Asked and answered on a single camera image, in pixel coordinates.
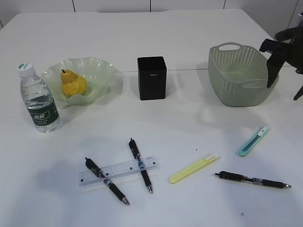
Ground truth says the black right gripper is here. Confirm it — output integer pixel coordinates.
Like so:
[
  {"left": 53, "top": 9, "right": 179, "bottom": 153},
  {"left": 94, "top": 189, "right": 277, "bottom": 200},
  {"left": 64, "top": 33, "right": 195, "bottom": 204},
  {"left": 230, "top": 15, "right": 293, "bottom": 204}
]
[{"left": 259, "top": 22, "right": 303, "bottom": 101}]

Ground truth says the yellow utility knife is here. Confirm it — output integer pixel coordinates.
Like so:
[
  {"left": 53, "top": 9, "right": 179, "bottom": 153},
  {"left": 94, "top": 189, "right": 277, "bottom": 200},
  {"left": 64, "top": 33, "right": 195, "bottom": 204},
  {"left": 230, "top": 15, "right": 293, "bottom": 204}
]
[{"left": 169, "top": 152, "right": 220, "bottom": 184}]

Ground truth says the green woven plastic basket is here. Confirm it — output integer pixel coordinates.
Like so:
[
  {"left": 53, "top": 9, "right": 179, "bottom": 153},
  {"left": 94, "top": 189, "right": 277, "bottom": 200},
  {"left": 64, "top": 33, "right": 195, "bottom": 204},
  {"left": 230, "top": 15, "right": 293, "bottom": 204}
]
[{"left": 208, "top": 42, "right": 279, "bottom": 107}]

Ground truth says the black pen under ruler left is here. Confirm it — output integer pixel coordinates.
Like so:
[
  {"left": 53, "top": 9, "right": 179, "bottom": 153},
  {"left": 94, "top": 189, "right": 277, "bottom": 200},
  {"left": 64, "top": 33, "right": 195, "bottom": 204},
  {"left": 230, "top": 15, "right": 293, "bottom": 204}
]
[{"left": 85, "top": 157, "right": 130, "bottom": 206}]

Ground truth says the black square pen holder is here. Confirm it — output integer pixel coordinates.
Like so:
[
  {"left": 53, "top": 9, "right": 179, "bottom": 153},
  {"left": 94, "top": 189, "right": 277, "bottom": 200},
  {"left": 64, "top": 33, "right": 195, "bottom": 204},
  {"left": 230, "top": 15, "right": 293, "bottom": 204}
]
[{"left": 137, "top": 56, "right": 167, "bottom": 101}]

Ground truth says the teal utility knife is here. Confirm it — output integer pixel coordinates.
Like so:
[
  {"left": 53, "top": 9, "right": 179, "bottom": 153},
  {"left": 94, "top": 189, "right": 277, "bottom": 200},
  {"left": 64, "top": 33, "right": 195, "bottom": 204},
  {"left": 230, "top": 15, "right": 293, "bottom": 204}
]
[{"left": 238, "top": 125, "right": 270, "bottom": 157}]

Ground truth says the yellow pear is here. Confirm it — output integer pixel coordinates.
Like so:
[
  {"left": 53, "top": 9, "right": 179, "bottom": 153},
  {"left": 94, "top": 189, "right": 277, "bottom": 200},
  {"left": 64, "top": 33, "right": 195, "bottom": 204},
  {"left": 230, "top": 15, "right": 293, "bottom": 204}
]
[{"left": 61, "top": 69, "right": 88, "bottom": 98}]

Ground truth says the black pen over ruler middle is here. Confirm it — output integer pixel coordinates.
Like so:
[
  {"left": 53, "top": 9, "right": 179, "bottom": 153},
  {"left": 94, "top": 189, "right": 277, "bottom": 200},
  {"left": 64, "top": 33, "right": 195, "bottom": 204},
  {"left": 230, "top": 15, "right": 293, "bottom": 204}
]
[{"left": 128, "top": 138, "right": 153, "bottom": 194}]

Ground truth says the black pen right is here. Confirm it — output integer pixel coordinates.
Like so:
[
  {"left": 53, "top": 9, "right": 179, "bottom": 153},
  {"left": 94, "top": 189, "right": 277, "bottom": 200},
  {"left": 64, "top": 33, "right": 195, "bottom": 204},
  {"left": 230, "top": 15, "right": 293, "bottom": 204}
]
[{"left": 214, "top": 171, "right": 291, "bottom": 189}]

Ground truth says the green wavy glass plate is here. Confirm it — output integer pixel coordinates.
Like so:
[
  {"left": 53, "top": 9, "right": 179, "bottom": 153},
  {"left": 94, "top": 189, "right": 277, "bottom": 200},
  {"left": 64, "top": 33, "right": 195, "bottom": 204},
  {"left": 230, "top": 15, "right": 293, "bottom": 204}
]
[{"left": 41, "top": 57, "right": 116, "bottom": 105}]

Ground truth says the clear water bottle green label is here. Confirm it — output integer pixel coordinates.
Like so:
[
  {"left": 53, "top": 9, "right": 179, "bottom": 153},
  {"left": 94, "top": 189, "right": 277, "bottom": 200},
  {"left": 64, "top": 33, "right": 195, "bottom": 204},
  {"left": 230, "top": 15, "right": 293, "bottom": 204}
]
[{"left": 18, "top": 62, "right": 60, "bottom": 133}]

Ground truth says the transparent plastic ruler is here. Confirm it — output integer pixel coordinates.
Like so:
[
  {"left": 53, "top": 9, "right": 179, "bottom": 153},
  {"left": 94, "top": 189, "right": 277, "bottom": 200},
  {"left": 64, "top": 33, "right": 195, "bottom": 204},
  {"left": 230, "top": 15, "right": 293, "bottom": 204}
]
[{"left": 79, "top": 156, "right": 159, "bottom": 188}]

